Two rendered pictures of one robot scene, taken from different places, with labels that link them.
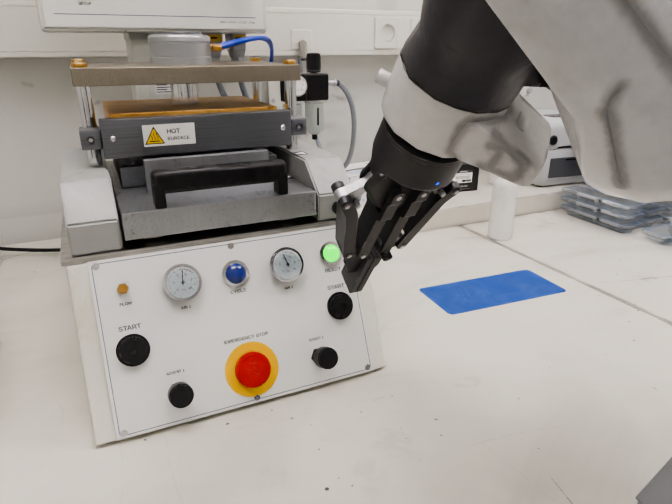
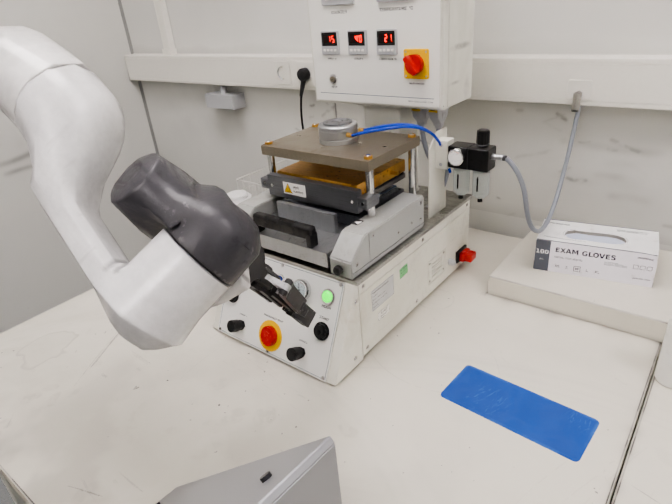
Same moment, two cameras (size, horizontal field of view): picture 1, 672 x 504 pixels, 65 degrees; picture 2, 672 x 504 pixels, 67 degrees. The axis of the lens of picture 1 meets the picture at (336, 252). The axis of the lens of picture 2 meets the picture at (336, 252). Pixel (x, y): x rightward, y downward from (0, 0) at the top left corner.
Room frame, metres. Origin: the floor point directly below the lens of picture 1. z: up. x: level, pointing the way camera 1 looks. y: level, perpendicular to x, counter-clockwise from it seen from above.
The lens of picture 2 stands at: (0.30, -0.71, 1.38)
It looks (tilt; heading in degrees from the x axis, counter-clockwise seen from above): 27 degrees down; 66
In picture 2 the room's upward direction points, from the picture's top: 5 degrees counter-clockwise
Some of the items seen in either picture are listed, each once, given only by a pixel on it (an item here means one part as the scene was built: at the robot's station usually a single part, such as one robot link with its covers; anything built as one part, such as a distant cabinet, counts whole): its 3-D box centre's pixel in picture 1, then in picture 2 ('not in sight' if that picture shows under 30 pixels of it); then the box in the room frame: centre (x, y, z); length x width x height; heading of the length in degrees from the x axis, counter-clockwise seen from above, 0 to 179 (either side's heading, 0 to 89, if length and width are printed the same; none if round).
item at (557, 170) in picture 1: (545, 145); not in sight; (1.44, -0.57, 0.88); 0.25 x 0.20 x 0.17; 19
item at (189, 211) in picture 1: (198, 173); (330, 212); (0.70, 0.19, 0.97); 0.30 x 0.22 x 0.08; 25
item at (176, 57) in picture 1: (194, 82); (356, 149); (0.78, 0.20, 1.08); 0.31 x 0.24 x 0.13; 115
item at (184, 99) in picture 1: (191, 97); (343, 161); (0.75, 0.20, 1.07); 0.22 x 0.17 x 0.10; 115
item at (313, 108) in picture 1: (302, 98); (468, 165); (0.96, 0.06, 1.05); 0.15 x 0.05 x 0.15; 115
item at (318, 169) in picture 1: (302, 172); (378, 233); (0.74, 0.05, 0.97); 0.26 x 0.05 x 0.07; 25
